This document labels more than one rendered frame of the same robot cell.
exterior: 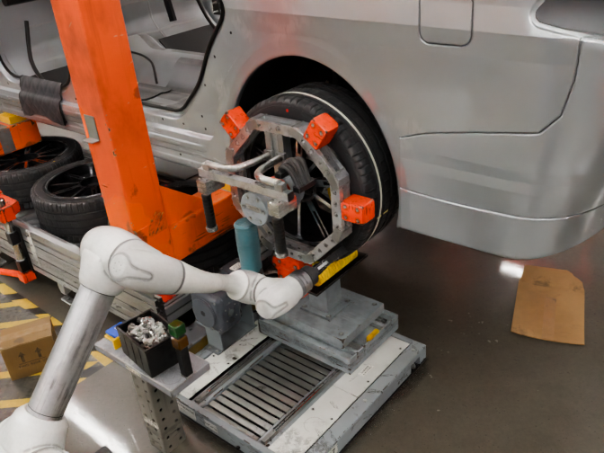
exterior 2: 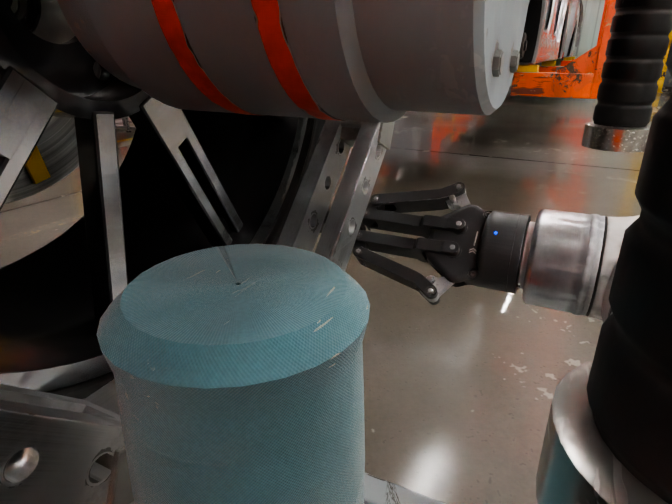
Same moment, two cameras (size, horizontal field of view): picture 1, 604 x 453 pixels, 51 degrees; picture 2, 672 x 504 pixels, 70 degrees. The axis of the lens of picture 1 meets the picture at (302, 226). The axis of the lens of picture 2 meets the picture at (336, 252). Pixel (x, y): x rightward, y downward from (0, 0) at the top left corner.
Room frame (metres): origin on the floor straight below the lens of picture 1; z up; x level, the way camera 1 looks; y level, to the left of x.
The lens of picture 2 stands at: (2.10, 0.36, 0.81)
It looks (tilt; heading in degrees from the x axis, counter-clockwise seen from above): 23 degrees down; 254
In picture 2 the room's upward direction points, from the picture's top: straight up
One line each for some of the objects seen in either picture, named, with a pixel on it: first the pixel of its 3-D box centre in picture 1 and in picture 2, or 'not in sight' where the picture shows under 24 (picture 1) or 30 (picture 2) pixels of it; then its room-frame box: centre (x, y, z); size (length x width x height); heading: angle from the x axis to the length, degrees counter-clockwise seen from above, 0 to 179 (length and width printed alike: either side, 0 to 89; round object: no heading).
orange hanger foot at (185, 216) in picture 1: (203, 196); not in sight; (2.46, 0.41, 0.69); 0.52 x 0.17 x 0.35; 138
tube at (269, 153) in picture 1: (236, 151); not in sight; (2.08, 0.20, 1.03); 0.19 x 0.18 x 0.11; 138
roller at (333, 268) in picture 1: (334, 264); not in sight; (2.09, -0.11, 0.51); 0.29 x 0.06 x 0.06; 138
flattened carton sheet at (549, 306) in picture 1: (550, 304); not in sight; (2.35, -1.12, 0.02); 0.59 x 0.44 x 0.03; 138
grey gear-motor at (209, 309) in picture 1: (240, 301); not in sight; (2.28, 0.30, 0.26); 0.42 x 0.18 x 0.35; 138
